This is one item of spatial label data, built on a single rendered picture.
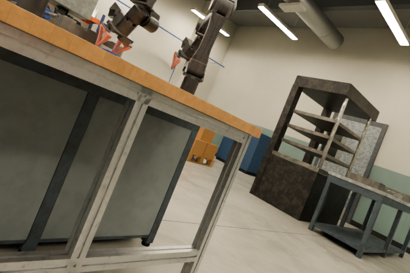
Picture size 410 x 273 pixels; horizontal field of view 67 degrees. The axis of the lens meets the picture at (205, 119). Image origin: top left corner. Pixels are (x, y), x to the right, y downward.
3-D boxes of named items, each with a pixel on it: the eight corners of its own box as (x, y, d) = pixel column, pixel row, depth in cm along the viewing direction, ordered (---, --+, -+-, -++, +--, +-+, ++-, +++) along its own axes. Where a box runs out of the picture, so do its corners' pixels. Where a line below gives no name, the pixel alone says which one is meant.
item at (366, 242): (404, 258, 472) (426, 202, 474) (360, 259, 346) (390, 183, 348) (358, 234, 524) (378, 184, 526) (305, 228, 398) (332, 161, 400)
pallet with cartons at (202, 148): (212, 167, 632) (226, 133, 634) (186, 161, 570) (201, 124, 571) (174, 147, 710) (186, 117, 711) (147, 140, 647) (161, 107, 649)
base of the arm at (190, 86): (169, 66, 118) (180, 69, 113) (202, 85, 132) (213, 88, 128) (161, 86, 118) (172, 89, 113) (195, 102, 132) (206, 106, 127)
